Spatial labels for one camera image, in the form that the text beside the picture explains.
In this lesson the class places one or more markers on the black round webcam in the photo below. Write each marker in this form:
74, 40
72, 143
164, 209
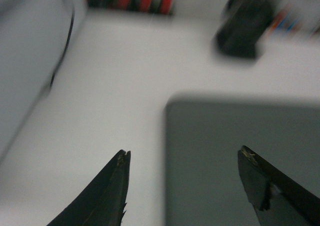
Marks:
245, 23

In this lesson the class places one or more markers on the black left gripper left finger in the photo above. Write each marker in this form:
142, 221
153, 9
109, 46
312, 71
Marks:
103, 200

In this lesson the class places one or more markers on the white checkout table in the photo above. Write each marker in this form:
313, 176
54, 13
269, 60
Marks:
158, 88

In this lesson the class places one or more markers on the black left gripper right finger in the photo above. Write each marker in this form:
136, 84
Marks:
275, 197

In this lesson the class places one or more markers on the grey silver serving tray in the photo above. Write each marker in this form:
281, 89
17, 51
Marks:
203, 137

